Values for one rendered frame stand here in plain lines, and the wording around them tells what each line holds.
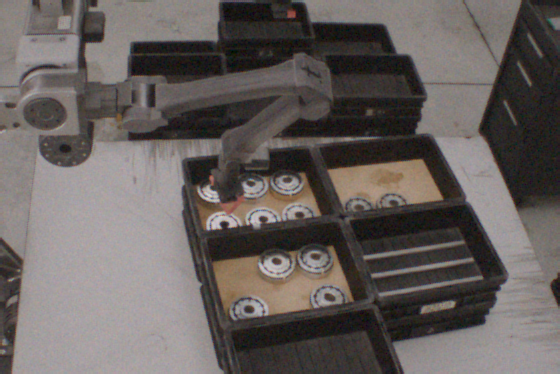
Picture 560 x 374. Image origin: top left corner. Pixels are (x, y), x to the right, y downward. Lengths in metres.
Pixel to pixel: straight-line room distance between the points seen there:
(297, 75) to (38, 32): 0.59
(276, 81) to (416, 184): 1.00
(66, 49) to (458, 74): 3.07
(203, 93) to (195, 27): 2.87
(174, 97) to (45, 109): 0.27
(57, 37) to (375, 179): 1.16
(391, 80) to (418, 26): 1.36
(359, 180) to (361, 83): 1.01
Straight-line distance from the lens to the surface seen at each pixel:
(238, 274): 2.19
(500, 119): 3.75
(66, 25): 1.84
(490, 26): 5.02
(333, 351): 2.08
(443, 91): 4.35
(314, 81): 1.65
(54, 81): 1.71
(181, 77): 3.36
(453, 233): 2.43
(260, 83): 1.64
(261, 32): 3.66
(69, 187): 2.61
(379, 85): 3.45
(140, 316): 2.27
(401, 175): 2.55
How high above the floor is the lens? 2.55
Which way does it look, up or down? 45 degrees down
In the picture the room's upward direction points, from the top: 8 degrees clockwise
